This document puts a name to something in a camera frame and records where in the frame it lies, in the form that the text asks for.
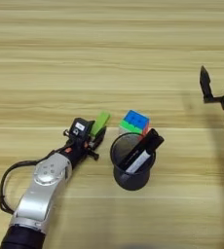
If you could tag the white marker with black cap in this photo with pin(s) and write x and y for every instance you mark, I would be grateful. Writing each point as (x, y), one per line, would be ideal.
(139, 161)

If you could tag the green rectangular block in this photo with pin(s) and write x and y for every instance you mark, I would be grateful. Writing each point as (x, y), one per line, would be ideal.
(100, 122)

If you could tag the colourful puzzle cube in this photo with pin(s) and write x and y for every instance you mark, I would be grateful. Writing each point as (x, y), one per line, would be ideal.
(135, 121)

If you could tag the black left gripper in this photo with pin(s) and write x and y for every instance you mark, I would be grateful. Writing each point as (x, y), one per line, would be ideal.
(78, 149)

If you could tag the black pen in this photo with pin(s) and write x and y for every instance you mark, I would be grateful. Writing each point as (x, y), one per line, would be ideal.
(134, 151)

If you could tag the black mesh pen cup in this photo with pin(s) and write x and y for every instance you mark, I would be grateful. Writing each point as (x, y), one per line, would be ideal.
(131, 181)

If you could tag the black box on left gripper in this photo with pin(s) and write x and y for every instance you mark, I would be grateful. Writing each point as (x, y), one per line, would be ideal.
(80, 128)

